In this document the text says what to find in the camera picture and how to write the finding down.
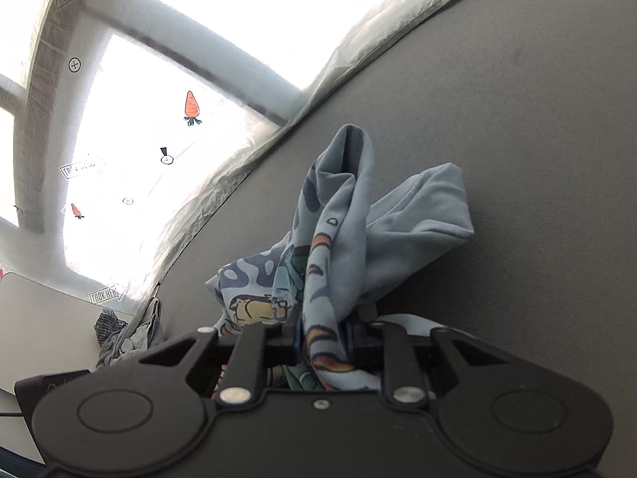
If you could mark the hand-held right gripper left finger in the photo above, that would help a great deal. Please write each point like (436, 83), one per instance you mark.
(249, 358)

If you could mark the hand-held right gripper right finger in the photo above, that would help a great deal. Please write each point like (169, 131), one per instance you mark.
(403, 358)

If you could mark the light blue printed T-shirt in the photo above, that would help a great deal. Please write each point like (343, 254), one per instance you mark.
(413, 209)

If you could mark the grey zipper garment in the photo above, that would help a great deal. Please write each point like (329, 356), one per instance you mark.
(147, 331)

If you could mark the white printed translucent curtain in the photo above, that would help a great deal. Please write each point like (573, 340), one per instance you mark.
(149, 184)

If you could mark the black device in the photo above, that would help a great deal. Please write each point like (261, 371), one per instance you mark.
(45, 383)

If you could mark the white window frame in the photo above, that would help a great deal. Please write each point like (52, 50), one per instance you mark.
(174, 42)

